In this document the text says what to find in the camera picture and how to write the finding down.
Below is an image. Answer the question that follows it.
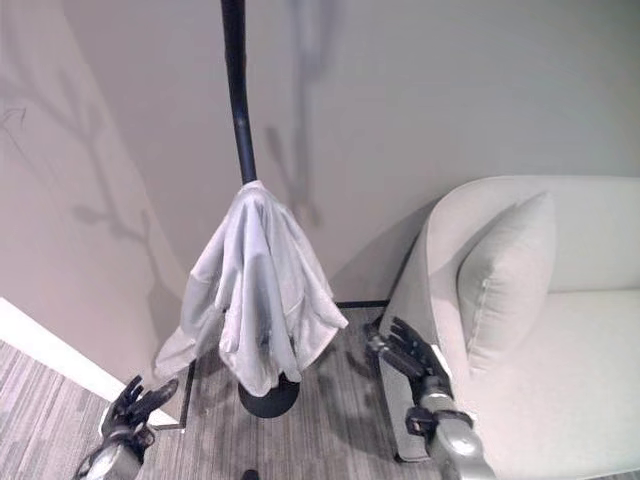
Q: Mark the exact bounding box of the black clothes rack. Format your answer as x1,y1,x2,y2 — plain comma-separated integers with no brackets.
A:
219,0,303,418

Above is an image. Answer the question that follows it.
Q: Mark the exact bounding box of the cream fabric sofa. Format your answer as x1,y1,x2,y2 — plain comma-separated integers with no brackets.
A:
378,174,640,480

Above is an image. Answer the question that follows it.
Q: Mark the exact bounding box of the light grey garment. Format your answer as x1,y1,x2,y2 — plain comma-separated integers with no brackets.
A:
152,181,349,397

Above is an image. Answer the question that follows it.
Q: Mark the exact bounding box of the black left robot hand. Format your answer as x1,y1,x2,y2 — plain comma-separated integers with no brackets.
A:
101,376,180,437

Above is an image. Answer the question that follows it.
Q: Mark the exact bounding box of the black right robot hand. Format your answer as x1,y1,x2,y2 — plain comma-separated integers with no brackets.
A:
364,315,449,389

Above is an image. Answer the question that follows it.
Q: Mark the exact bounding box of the cream sofa cushion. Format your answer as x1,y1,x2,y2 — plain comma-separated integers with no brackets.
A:
456,191,558,375

